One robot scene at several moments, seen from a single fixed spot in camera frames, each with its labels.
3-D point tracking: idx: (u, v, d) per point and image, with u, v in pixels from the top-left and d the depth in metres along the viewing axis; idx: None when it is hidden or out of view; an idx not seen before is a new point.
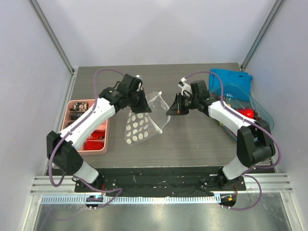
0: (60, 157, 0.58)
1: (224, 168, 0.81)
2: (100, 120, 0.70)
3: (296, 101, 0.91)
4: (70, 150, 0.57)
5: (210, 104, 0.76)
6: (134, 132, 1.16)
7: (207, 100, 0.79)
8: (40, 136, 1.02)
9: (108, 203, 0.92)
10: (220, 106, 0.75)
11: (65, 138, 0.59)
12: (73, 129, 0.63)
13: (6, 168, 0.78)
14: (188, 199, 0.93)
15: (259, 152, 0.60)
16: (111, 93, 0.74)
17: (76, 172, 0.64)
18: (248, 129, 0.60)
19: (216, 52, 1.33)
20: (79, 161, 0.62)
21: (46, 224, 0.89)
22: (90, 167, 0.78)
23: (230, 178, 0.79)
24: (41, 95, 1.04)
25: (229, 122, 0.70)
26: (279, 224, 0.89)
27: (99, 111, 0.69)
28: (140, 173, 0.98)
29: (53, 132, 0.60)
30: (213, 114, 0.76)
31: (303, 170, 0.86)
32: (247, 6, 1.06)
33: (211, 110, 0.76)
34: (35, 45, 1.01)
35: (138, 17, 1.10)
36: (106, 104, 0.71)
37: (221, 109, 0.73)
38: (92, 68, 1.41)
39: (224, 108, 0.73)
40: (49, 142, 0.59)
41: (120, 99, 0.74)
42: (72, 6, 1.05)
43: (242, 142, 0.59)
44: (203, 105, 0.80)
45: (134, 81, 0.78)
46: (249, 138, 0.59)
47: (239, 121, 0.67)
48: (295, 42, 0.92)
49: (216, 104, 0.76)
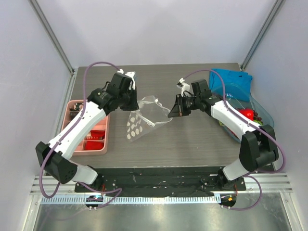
0: (51, 166, 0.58)
1: (225, 168, 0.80)
2: (89, 126, 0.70)
3: (296, 101, 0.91)
4: (59, 161, 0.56)
5: (212, 104, 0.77)
6: (132, 127, 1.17)
7: (210, 99, 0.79)
8: (39, 136, 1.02)
9: (108, 203, 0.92)
10: (224, 107, 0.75)
11: (54, 149, 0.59)
12: (62, 138, 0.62)
13: (6, 168, 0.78)
14: (188, 199, 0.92)
15: (263, 157, 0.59)
16: (99, 95, 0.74)
17: (71, 179, 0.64)
18: (253, 134, 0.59)
19: (216, 52, 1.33)
20: (72, 169, 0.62)
21: (46, 224, 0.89)
22: (87, 168, 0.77)
23: (231, 178, 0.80)
24: (41, 95, 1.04)
25: (233, 125, 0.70)
26: (279, 223, 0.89)
27: (87, 117, 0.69)
28: (140, 173, 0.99)
29: (42, 143, 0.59)
30: (216, 115, 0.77)
31: (303, 170, 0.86)
32: (247, 6, 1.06)
33: (215, 112, 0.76)
34: (35, 45, 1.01)
35: (138, 17, 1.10)
36: (95, 109, 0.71)
37: (224, 111, 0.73)
38: (92, 68, 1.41)
39: (228, 109, 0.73)
40: (39, 153, 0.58)
41: (109, 101, 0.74)
42: (72, 6, 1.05)
43: (246, 147, 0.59)
44: (205, 104, 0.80)
45: (124, 80, 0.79)
46: (253, 143, 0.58)
47: (243, 124, 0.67)
48: (295, 42, 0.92)
49: (219, 106, 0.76)
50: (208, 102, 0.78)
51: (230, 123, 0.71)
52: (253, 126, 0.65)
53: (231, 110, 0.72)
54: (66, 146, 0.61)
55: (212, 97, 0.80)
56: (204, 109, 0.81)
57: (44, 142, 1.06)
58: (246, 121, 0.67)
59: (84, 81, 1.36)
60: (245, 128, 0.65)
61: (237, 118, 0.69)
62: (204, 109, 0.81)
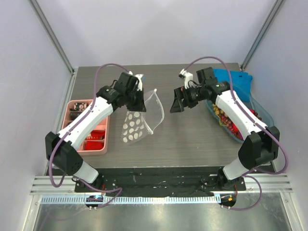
0: (60, 158, 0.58)
1: (225, 168, 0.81)
2: (98, 119, 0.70)
3: (296, 100, 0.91)
4: (69, 150, 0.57)
5: (220, 93, 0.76)
6: (130, 131, 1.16)
7: (215, 86, 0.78)
8: (40, 136, 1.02)
9: (108, 203, 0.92)
10: (231, 98, 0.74)
11: (64, 139, 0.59)
12: (72, 129, 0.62)
13: (6, 168, 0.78)
14: (188, 199, 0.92)
15: (262, 158, 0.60)
16: (108, 91, 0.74)
17: (78, 170, 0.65)
18: (258, 136, 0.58)
19: (216, 52, 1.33)
20: (78, 160, 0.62)
21: (46, 224, 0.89)
22: (89, 167, 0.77)
23: (230, 178, 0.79)
24: (41, 95, 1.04)
25: (238, 121, 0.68)
26: (279, 223, 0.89)
27: (97, 110, 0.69)
28: (140, 173, 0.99)
29: (52, 134, 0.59)
30: (222, 106, 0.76)
31: (303, 170, 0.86)
32: (247, 6, 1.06)
33: (221, 102, 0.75)
34: (35, 45, 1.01)
35: (138, 17, 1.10)
36: (104, 104, 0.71)
37: (230, 104, 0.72)
38: (92, 68, 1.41)
39: (235, 102, 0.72)
40: (48, 143, 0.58)
41: (118, 97, 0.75)
42: (72, 6, 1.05)
43: (249, 147, 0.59)
44: (211, 91, 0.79)
45: (131, 79, 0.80)
46: (257, 145, 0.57)
47: (249, 123, 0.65)
48: (295, 42, 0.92)
49: (225, 96, 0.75)
50: (213, 89, 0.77)
51: (236, 118, 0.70)
52: (259, 125, 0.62)
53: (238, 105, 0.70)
54: (76, 136, 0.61)
55: (219, 84, 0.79)
56: (210, 97, 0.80)
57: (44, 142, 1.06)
58: (253, 120, 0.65)
59: (84, 81, 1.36)
60: (250, 127, 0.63)
61: (244, 114, 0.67)
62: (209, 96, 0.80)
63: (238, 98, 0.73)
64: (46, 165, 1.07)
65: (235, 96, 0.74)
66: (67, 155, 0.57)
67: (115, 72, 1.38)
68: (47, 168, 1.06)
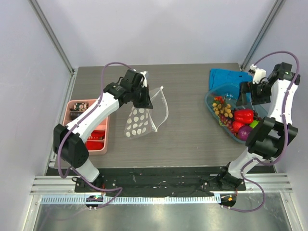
0: (67, 149, 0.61)
1: (231, 162, 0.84)
2: (106, 113, 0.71)
3: (296, 101, 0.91)
4: (77, 141, 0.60)
5: (280, 79, 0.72)
6: (134, 126, 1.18)
7: (284, 72, 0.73)
8: (40, 136, 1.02)
9: (108, 203, 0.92)
10: (286, 87, 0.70)
11: (72, 131, 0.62)
12: (80, 121, 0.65)
13: (6, 168, 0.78)
14: (188, 199, 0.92)
15: (262, 145, 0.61)
16: (115, 87, 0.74)
17: (83, 162, 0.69)
18: (273, 122, 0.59)
19: (216, 52, 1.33)
20: (85, 153, 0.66)
21: (45, 224, 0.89)
22: (93, 165, 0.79)
23: (230, 171, 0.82)
24: (41, 95, 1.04)
25: (272, 106, 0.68)
26: (279, 224, 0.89)
27: (104, 105, 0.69)
28: (140, 173, 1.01)
29: (60, 126, 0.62)
30: (274, 89, 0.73)
31: (303, 170, 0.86)
32: (248, 6, 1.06)
33: (275, 85, 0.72)
34: (34, 45, 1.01)
35: (138, 17, 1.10)
36: (111, 98, 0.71)
37: (280, 92, 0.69)
38: (92, 68, 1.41)
39: (286, 92, 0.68)
40: (57, 135, 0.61)
41: (123, 94, 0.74)
42: (72, 6, 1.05)
43: (257, 126, 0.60)
44: (276, 73, 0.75)
45: (136, 75, 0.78)
46: (264, 128, 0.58)
47: (278, 112, 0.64)
48: (295, 43, 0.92)
49: (284, 83, 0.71)
50: (279, 72, 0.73)
51: (273, 103, 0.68)
52: (284, 119, 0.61)
53: (286, 96, 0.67)
54: (83, 129, 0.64)
55: (289, 72, 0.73)
56: (273, 79, 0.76)
57: (43, 142, 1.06)
58: (284, 112, 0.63)
59: (84, 81, 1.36)
60: (275, 115, 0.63)
61: (280, 103, 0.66)
62: (273, 79, 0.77)
63: (292, 93, 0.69)
64: (46, 165, 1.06)
65: (291, 88, 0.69)
66: (74, 147, 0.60)
67: (115, 72, 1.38)
68: (47, 168, 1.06)
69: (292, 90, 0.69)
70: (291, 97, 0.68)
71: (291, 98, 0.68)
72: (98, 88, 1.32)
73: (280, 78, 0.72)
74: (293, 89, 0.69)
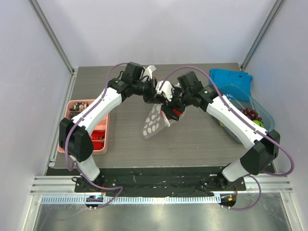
0: (73, 144, 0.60)
1: (225, 170, 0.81)
2: (108, 109, 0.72)
3: (297, 101, 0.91)
4: (83, 134, 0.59)
5: (210, 101, 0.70)
6: (150, 123, 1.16)
7: (204, 93, 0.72)
8: (40, 136, 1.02)
9: (108, 203, 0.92)
10: (224, 106, 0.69)
11: (78, 124, 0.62)
12: (85, 115, 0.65)
13: (6, 168, 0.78)
14: (188, 199, 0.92)
15: (264, 161, 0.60)
16: (117, 83, 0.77)
17: (88, 157, 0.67)
18: (264, 147, 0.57)
19: (216, 52, 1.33)
20: (90, 146, 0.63)
21: (46, 224, 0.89)
22: (94, 162, 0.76)
23: (231, 179, 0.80)
24: (41, 95, 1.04)
25: (237, 130, 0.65)
26: (278, 224, 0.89)
27: (108, 99, 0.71)
28: (140, 173, 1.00)
29: (67, 120, 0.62)
30: (213, 113, 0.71)
31: (302, 170, 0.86)
32: (248, 6, 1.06)
33: (214, 110, 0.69)
34: (35, 44, 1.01)
35: (138, 17, 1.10)
36: (114, 93, 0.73)
37: (225, 112, 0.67)
38: (92, 68, 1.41)
39: (230, 109, 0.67)
40: (63, 129, 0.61)
41: (126, 88, 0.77)
42: (72, 6, 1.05)
43: (255, 159, 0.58)
44: (200, 98, 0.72)
45: (136, 68, 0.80)
46: (262, 155, 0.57)
47: (250, 132, 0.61)
48: (295, 43, 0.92)
49: (218, 103, 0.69)
50: (203, 96, 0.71)
51: (235, 128, 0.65)
52: (261, 134, 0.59)
53: (233, 112, 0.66)
54: (88, 123, 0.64)
55: (207, 90, 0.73)
56: (199, 105, 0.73)
57: (43, 142, 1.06)
58: (253, 127, 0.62)
59: (84, 81, 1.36)
60: (252, 136, 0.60)
61: (241, 122, 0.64)
62: (198, 104, 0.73)
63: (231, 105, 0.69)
64: (46, 165, 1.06)
65: (226, 101, 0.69)
66: (81, 139, 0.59)
67: (115, 72, 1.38)
68: (47, 168, 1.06)
69: (228, 103, 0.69)
70: (236, 109, 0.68)
71: (236, 109, 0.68)
72: (97, 88, 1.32)
73: (210, 101, 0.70)
74: (227, 100, 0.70)
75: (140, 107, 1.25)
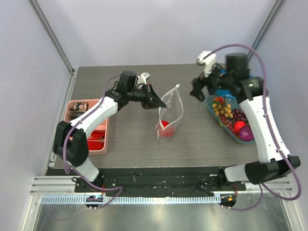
0: (70, 148, 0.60)
1: (227, 168, 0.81)
2: (105, 116, 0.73)
3: (297, 100, 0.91)
4: (81, 137, 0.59)
5: (250, 98, 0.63)
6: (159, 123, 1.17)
7: (249, 86, 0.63)
8: (40, 136, 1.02)
9: (108, 203, 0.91)
10: (262, 109, 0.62)
11: (76, 127, 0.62)
12: (83, 119, 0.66)
13: (6, 168, 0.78)
14: (188, 199, 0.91)
15: (272, 177, 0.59)
16: (114, 93, 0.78)
17: (83, 161, 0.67)
18: (277, 169, 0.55)
19: (216, 52, 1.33)
20: (85, 151, 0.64)
21: (46, 224, 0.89)
22: (93, 164, 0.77)
23: (230, 179, 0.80)
24: (41, 95, 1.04)
25: (260, 140, 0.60)
26: (279, 224, 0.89)
27: (106, 106, 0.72)
28: (140, 173, 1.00)
29: (63, 122, 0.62)
30: (245, 110, 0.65)
31: (303, 170, 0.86)
32: (248, 6, 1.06)
33: (249, 109, 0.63)
34: (35, 44, 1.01)
35: (137, 17, 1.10)
36: (111, 101, 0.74)
37: (259, 119, 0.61)
38: (92, 68, 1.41)
39: (265, 116, 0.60)
40: (59, 132, 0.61)
41: (121, 99, 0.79)
42: (72, 6, 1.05)
43: (263, 173, 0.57)
44: (240, 88, 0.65)
45: (131, 78, 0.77)
46: (271, 173, 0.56)
47: (272, 148, 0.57)
48: (296, 42, 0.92)
49: (256, 105, 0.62)
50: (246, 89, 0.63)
51: (260, 136, 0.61)
52: (282, 155, 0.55)
53: (266, 122, 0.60)
54: (86, 126, 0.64)
55: (253, 83, 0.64)
56: (237, 95, 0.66)
57: (43, 142, 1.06)
58: (278, 145, 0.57)
59: (84, 81, 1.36)
60: (271, 154, 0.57)
61: (268, 136, 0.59)
62: (237, 94, 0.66)
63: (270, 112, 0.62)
64: (46, 165, 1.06)
65: (266, 106, 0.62)
66: (79, 143, 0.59)
67: (115, 72, 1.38)
68: (47, 168, 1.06)
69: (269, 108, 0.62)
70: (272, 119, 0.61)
71: (272, 117, 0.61)
72: (97, 88, 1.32)
73: (250, 97, 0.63)
74: (268, 106, 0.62)
75: (140, 107, 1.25)
